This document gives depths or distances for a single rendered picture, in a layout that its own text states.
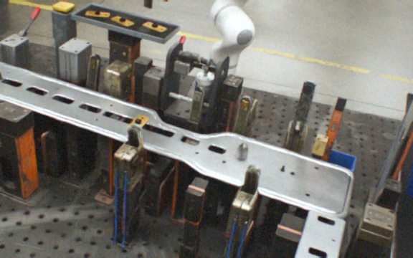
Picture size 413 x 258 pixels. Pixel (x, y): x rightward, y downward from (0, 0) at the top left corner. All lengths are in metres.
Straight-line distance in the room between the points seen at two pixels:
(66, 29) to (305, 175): 1.04
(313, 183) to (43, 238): 0.83
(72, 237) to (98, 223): 0.10
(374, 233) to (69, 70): 1.10
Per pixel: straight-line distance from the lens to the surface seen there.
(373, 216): 1.34
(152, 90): 1.70
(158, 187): 1.61
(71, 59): 1.76
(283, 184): 1.44
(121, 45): 1.86
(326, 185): 1.48
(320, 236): 1.32
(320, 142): 1.53
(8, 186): 1.77
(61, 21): 1.97
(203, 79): 1.64
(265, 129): 2.17
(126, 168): 1.39
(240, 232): 1.33
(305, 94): 1.48
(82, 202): 1.75
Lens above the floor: 1.91
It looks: 35 degrees down
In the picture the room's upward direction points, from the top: 8 degrees clockwise
